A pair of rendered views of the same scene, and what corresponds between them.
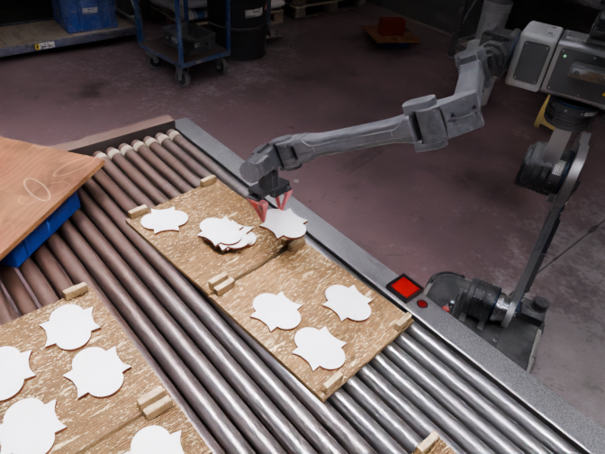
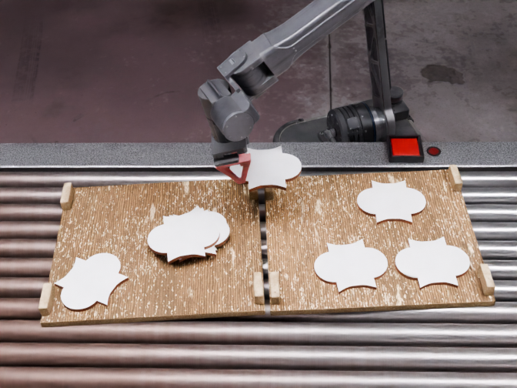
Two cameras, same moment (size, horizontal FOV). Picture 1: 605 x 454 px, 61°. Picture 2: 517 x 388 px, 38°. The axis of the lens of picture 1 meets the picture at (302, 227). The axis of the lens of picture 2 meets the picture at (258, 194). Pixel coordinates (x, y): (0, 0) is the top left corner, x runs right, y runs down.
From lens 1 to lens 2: 0.83 m
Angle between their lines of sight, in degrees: 31
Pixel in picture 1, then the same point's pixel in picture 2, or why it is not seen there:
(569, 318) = not seen: hidden behind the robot
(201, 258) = (199, 284)
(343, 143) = (335, 19)
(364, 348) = (458, 229)
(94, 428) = not seen: outside the picture
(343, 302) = (388, 204)
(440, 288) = not seen: hidden behind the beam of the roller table
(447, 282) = (294, 136)
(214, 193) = (92, 205)
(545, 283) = (345, 76)
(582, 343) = (426, 110)
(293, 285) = (323, 229)
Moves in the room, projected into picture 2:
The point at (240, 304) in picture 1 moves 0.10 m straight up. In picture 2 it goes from (309, 290) to (310, 255)
